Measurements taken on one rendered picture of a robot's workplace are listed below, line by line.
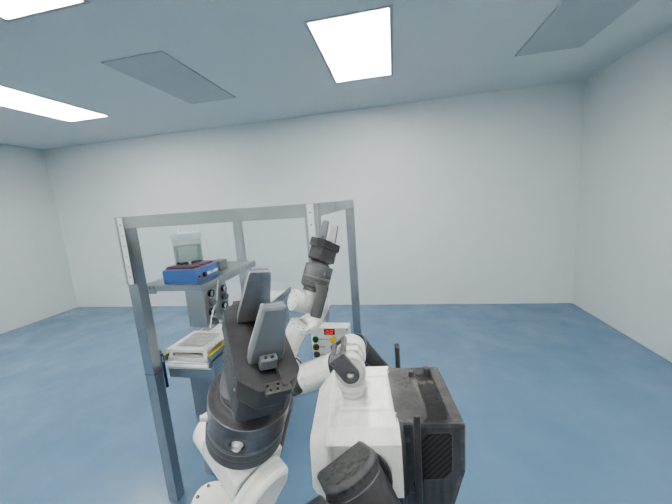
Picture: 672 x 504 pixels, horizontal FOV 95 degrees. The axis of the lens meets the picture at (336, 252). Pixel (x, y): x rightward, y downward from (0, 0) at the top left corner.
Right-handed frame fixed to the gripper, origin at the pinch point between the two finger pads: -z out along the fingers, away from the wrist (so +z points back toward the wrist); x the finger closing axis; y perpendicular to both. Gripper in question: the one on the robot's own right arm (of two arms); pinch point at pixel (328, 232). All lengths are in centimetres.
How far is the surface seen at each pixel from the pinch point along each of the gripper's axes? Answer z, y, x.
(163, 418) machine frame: 111, 100, -32
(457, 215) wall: -118, 53, -363
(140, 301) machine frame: 50, 108, -6
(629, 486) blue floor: 82, -115, -171
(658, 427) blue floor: 55, -138, -229
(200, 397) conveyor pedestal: 103, 99, -52
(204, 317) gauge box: 50, 81, -25
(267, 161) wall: -136, 314, -229
